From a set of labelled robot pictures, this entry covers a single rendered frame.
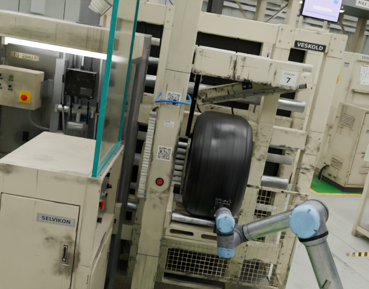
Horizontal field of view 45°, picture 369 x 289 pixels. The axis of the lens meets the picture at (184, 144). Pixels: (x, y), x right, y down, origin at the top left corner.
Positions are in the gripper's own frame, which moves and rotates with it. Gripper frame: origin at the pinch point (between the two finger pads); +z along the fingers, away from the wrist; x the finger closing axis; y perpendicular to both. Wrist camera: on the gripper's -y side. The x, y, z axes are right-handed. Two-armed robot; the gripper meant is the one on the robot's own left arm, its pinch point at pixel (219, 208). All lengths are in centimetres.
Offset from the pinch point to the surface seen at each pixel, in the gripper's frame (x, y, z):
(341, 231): -171, -71, 273
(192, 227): 10.5, -15.7, 13.8
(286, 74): -28, 73, 36
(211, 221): 1.5, -10.9, 13.3
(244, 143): -7.2, 34.1, 2.6
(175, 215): 20.9, -10.7, 13.3
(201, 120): 15.2, 41.0, 12.5
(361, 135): -231, 37, 421
